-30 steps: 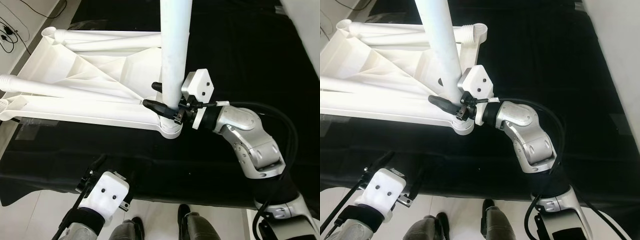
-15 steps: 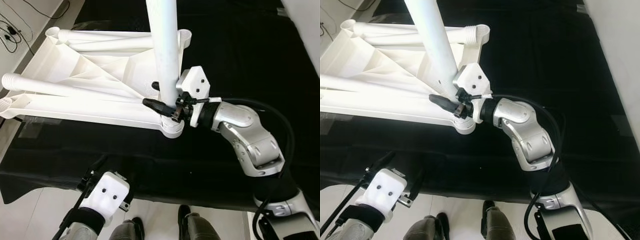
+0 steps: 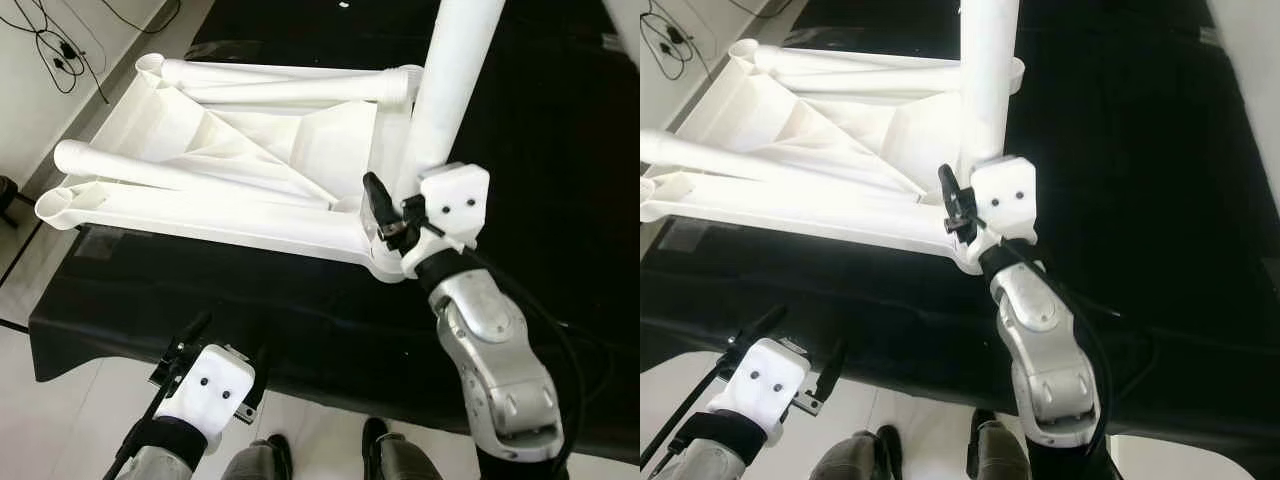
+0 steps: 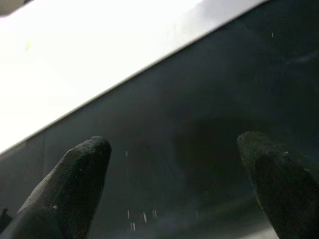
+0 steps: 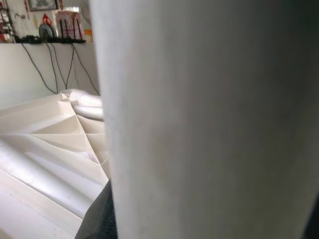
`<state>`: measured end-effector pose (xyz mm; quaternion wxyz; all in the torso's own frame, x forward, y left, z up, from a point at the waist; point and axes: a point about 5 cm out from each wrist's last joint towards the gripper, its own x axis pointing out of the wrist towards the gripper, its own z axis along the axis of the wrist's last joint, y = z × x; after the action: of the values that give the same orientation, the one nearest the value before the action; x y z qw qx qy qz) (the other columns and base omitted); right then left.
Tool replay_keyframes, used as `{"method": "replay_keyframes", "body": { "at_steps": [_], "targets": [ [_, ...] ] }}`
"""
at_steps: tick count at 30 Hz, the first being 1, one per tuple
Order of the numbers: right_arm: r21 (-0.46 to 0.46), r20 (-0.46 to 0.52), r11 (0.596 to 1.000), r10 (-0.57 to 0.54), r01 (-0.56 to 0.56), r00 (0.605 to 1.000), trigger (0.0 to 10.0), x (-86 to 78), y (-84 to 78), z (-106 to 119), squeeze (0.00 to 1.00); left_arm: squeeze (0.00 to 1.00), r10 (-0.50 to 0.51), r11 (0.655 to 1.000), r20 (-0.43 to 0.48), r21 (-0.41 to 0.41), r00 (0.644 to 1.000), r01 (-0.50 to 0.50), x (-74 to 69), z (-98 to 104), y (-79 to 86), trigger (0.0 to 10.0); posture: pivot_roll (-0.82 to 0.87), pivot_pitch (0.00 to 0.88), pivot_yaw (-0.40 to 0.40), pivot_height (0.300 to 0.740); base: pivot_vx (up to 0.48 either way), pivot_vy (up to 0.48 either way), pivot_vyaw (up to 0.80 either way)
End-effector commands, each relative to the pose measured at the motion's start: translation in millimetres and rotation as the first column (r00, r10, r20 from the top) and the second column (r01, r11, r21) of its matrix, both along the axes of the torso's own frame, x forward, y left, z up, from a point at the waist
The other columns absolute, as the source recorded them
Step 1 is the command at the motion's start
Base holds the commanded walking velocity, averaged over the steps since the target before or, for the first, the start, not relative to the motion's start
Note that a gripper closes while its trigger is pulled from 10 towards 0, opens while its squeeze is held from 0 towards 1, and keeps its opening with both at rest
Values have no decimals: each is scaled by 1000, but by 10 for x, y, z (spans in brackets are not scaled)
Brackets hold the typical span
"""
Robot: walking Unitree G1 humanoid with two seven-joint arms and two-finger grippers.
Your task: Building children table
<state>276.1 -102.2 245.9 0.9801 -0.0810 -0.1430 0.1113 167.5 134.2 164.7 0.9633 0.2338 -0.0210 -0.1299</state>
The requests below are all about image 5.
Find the pink printed box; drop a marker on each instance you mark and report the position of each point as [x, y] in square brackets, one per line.
[71, 22]

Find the red figurine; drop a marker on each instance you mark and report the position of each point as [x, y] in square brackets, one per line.
[46, 18]

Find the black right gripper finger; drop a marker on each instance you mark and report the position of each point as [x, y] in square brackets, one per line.
[99, 221]

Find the black wall shelf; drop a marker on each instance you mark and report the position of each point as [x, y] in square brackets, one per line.
[62, 41]

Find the grey round disc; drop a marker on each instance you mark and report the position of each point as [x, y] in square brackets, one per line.
[47, 31]

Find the framed wall picture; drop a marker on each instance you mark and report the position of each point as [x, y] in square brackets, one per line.
[42, 5]

